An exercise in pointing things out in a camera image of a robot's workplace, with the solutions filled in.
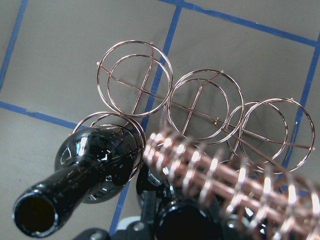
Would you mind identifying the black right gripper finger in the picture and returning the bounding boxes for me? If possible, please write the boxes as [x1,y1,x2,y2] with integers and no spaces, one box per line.
[141,190,157,224]

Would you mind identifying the dark wine bottle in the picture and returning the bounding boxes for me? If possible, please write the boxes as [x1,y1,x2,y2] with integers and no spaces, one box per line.
[136,167,266,240]

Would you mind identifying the copper wire wine basket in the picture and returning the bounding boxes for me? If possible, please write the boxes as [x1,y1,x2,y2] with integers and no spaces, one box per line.
[86,40,320,240]

